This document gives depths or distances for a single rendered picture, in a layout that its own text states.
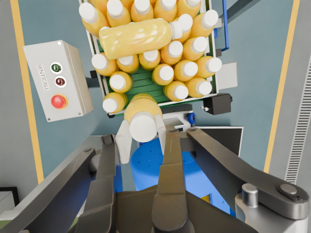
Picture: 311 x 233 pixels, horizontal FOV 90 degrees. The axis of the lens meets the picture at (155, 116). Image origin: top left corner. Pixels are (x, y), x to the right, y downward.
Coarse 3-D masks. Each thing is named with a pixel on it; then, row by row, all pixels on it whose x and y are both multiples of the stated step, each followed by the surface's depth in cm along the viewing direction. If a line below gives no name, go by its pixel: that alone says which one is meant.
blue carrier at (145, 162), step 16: (144, 144) 57; (160, 144) 54; (144, 160) 45; (160, 160) 43; (192, 160) 40; (144, 176) 38; (192, 176) 35; (192, 192) 36; (208, 192) 37; (224, 208) 41
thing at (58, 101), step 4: (56, 96) 41; (60, 96) 41; (52, 100) 41; (56, 100) 41; (60, 100) 41; (64, 100) 41; (52, 104) 41; (56, 104) 41; (60, 104) 41; (64, 104) 41; (60, 108) 42
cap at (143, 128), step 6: (138, 114) 22; (144, 114) 21; (132, 120) 21; (138, 120) 21; (144, 120) 21; (150, 120) 21; (132, 126) 21; (138, 126) 21; (144, 126) 21; (150, 126) 21; (156, 126) 21; (132, 132) 21; (138, 132) 21; (144, 132) 21; (150, 132) 21; (156, 132) 21; (138, 138) 21; (144, 138) 21; (150, 138) 22
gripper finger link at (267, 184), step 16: (192, 128) 14; (208, 144) 11; (208, 160) 10; (224, 160) 9; (240, 160) 8; (208, 176) 11; (224, 176) 8; (240, 176) 7; (256, 176) 7; (272, 176) 7; (224, 192) 9; (272, 192) 6; (288, 192) 6; (304, 192) 6; (272, 208) 6; (288, 208) 6; (304, 208) 6
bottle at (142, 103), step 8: (136, 96) 34; (144, 96) 31; (128, 104) 30; (136, 104) 25; (144, 104) 24; (152, 104) 25; (128, 112) 24; (136, 112) 23; (144, 112) 23; (152, 112) 24; (160, 112) 26; (128, 120) 24
